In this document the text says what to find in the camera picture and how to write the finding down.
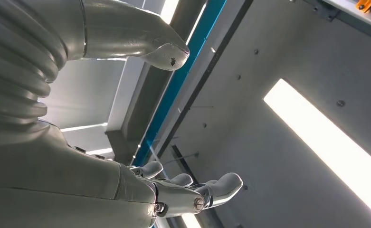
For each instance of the blue ceiling beam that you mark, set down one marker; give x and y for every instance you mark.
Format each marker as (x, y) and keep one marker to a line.
(175, 85)

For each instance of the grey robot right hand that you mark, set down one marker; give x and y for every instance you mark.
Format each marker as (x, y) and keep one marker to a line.
(46, 182)

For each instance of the grey ceiling rail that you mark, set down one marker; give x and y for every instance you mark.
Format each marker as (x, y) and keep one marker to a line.
(355, 22)

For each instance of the long ceiling light panel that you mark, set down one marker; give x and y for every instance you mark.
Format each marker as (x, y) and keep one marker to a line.
(330, 144)

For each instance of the grey ceiling column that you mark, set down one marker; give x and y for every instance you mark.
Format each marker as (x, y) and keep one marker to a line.
(141, 104)

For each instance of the orange clamp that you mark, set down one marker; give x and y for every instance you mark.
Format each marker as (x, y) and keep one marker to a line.
(364, 4)

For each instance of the black ceiling track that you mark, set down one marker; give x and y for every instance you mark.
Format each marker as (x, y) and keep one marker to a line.
(204, 75)

